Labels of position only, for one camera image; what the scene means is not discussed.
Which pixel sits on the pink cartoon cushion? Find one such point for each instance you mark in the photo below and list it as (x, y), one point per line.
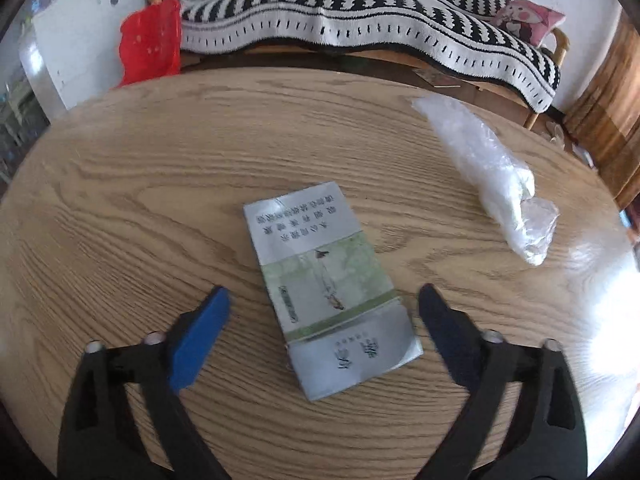
(525, 20)

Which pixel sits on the grey green cigarette pack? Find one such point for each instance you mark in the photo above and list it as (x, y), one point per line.
(325, 280)

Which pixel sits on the brown curtain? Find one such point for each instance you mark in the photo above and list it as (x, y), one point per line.
(610, 110)

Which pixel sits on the red plastic chair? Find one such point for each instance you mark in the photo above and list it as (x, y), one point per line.
(150, 42)

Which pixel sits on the clear plastic bag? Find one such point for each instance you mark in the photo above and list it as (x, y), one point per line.
(480, 165)

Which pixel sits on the white cabinet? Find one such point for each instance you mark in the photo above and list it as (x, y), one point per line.
(85, 45)

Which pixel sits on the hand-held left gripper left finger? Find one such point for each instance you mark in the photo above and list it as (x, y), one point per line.
(197, 340)

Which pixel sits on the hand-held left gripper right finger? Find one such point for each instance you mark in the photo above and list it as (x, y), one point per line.
(450, 335)

